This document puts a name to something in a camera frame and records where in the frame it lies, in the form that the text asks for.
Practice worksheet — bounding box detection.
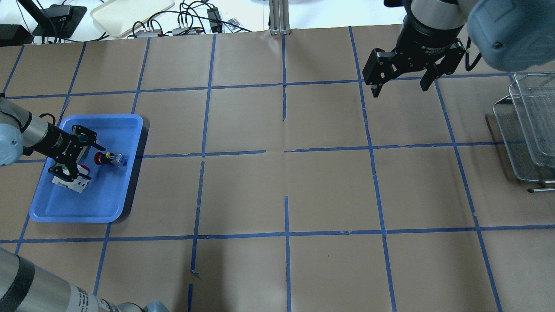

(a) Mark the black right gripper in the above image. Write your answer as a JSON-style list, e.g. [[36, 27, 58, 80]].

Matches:
[[362, 15, 466, 98]]

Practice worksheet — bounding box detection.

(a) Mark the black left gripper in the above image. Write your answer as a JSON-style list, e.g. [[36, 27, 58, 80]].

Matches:
[[43, 124, 105, 182]]

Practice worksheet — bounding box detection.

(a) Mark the red emergency stop button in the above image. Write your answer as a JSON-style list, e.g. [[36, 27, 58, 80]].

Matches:
[[93, 152, 127, 167]]

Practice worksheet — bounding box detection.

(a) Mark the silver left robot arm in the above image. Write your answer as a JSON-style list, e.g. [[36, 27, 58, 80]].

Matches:
[[0, 93, 106, 182]]

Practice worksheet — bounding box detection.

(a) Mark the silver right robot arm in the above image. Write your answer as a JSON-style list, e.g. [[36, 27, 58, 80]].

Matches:
[[362, 0, 555, 97]]

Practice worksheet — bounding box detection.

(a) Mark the white circuit breaker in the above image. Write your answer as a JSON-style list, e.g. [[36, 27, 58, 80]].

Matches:
[[52, 164, 90, 193]]

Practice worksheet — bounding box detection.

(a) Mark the blue plastic tray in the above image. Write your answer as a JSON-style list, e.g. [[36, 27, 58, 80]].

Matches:
[[29, 114, 143, 223]]

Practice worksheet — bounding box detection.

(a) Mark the beige plastic tray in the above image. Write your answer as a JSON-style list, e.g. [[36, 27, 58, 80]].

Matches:
[[90, 0, 175, 38]]

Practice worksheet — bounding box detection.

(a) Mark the black power adapter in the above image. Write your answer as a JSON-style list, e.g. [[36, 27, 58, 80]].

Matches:
[[206, 6, 223, 33]]

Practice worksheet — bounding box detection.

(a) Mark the wire mesh shelf rack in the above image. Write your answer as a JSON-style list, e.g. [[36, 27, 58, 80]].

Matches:
[[493, 72, 554, 193]]

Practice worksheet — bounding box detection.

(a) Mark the black camera stand base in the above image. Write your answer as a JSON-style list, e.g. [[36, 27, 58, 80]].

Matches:
[[17, 0, 88, 39]]

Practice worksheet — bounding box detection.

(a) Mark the aluminium frame post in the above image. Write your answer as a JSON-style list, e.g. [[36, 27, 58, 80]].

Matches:
[[269, 0, 291, 36]]

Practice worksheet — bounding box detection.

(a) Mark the usb hub with cables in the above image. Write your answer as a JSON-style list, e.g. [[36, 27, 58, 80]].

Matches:
[[134, 24, 204, 39]]

